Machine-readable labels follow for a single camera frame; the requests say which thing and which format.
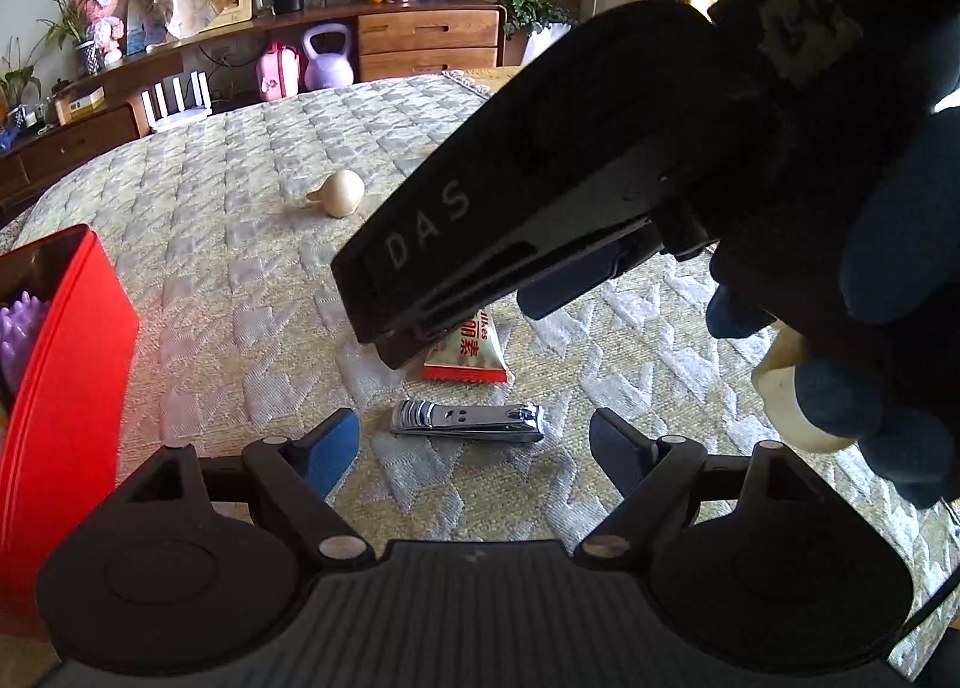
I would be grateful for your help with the beige wooden spinning top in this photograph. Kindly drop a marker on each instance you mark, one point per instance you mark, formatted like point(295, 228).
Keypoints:
point(340, 194)

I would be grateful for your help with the blue gloved hand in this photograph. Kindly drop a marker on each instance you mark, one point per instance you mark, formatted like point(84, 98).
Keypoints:
point(856, 248)

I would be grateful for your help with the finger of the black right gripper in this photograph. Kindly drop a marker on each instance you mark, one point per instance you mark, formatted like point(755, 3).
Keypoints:
point(557, 289)

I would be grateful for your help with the small potted plant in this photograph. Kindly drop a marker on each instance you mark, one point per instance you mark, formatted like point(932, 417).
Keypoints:
point(74, 25)

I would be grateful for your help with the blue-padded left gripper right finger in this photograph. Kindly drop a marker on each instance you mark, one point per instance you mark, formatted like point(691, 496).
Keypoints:
point(656, 478)

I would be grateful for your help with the white wifi router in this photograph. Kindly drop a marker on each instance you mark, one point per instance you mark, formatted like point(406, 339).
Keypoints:
point(177, 102)

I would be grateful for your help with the wooden TV cabinet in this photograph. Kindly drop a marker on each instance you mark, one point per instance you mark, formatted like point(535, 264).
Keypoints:
point(388, 40)

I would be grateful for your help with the quilted pale table mat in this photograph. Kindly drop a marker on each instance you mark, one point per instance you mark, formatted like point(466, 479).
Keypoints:
point(776, 582)

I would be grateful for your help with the yellow woven table runner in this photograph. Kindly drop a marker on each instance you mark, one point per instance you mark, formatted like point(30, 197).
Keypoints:
point(483, 81)

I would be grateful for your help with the purple kettlebell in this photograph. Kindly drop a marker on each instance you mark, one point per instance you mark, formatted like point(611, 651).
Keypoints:
point(332, 68)

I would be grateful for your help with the pink doll figure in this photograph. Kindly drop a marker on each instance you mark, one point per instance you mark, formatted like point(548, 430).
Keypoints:
point(104, 25)

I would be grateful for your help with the pink toy case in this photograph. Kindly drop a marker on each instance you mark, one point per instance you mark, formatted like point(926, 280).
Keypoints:
point(278, 73)

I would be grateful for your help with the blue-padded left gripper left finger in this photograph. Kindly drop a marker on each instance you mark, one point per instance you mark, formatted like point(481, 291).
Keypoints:
point(330, 451)

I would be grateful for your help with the blue purple spiky ball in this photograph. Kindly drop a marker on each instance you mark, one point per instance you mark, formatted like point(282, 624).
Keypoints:
point(22, 321)

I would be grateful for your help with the cream white tube bottle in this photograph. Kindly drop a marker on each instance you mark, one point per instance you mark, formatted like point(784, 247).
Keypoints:
point(774, 379)

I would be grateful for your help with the red metal tin box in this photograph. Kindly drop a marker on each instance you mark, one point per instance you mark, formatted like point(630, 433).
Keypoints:
point(60, 443)

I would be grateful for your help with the silver nail clipper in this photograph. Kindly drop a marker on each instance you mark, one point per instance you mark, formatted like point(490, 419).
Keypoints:
point(514, 424)

